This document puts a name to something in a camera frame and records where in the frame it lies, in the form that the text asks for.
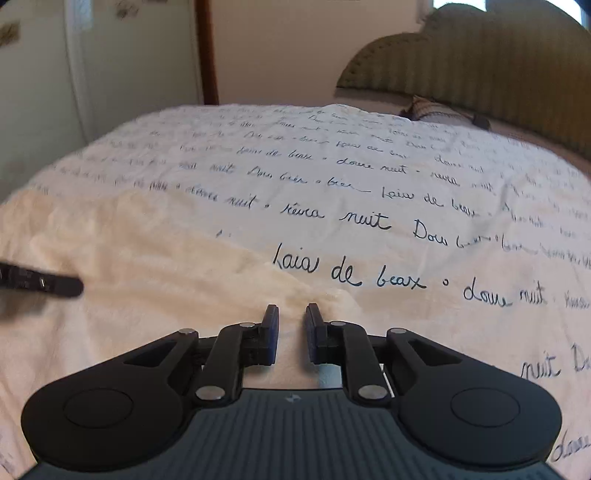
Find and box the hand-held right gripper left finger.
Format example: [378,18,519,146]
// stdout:
[122,304,281,407]

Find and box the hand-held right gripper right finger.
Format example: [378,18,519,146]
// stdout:
[305,302,463,408]

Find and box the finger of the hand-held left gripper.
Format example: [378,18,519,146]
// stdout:
[0,262,85,300]

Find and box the white script printed blanket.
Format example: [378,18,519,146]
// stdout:
[0,104,591,480]

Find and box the floral wardrobe door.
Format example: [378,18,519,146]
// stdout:
[0,0,205,185]

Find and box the patterned pillow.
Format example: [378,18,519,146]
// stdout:
[399,95,477,123]

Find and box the green padded headboard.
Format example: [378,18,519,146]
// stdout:
[336,4,591,162]

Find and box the window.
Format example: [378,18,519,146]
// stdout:
[431,0,488,10]

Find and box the brown wooden door frame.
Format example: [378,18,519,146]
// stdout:
[194,0,221,105]

